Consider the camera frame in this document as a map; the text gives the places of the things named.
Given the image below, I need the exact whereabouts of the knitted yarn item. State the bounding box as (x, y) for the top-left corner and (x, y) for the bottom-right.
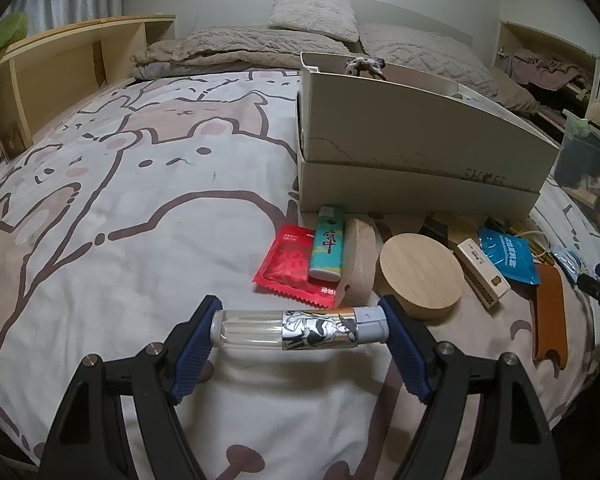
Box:
(344, 55), (387, 81)

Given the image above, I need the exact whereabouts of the white shoe box lid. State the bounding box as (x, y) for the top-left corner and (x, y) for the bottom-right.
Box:
(296, 157), (543, 216)

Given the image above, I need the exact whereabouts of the blue wipes packet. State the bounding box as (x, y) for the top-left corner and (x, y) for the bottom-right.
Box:
(477, 227), (540, 286)

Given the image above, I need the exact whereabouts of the brown leather piece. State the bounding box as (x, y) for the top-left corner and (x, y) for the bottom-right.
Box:
(530, 264), (572, 367)

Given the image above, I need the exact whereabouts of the arched wooden block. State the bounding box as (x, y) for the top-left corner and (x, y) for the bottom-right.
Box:
(337, 216), (378, 307)

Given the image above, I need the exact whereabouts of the green plush toy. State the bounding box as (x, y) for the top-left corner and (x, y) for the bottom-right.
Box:
(0, 11), (31, 58)

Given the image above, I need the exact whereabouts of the white shoe box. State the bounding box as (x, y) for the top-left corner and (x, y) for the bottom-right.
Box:
(298, 51), (561, 193)

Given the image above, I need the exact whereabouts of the pile of clothes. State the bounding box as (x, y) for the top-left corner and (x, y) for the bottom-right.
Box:
(500, 47), (593, 96)

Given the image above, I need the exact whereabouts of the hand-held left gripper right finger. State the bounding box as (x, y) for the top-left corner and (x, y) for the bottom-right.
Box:
(378, 295), (556, 480)

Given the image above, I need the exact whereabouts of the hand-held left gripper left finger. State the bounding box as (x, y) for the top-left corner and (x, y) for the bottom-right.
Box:
(39, 295), (224, 480)

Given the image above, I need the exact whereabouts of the quilted beige pillow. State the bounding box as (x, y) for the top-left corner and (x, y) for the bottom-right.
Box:
(357, 22), (541, 113)

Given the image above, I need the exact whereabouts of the grey curtain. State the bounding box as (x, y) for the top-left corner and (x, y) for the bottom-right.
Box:
(10, 0), (128, 36)

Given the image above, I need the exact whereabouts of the small long wooden box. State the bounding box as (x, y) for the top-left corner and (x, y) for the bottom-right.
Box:
(454, 240), (511, 311)

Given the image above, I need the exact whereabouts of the wooden bedside shelf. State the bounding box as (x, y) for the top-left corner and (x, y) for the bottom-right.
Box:
(0, 15), (176, 161)

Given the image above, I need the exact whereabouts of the round wooden lid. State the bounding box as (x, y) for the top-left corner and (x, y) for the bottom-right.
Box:
(375, 233), (465, 322)

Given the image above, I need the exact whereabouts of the clear plastic bag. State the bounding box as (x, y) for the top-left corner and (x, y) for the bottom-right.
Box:
(552, 110), (600, 191)

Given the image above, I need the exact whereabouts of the small black object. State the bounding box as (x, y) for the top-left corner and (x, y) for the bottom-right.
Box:
(420, 216), (451, 247)

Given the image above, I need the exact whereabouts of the beige quilted blanket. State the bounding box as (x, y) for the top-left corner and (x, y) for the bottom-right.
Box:
(132, 25), (361, 81)

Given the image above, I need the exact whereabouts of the wooden wardrobe niche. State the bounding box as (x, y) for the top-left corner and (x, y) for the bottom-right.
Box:
(495, 20), (600, 126)

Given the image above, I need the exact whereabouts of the clear glass printed tube bottle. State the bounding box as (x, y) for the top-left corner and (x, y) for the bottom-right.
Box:
(211, 308), (388, 348)

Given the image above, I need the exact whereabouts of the printed blanket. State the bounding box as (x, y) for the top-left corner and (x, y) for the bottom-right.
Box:
(0, 67), (600, 480)

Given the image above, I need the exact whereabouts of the small blue patterned packet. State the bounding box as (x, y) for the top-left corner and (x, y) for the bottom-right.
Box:
(550, 247), (588, 281)

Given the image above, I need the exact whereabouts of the fluffy beige pillow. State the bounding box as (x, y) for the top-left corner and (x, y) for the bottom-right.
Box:
(268, 0), (359, 43)

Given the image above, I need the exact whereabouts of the teal printed lighter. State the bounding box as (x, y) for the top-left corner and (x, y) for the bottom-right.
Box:
(307, 205), (347, 283)

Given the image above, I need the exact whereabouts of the red snack packet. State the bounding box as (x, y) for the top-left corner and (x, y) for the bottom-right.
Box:
(253, 225), (348, 309)

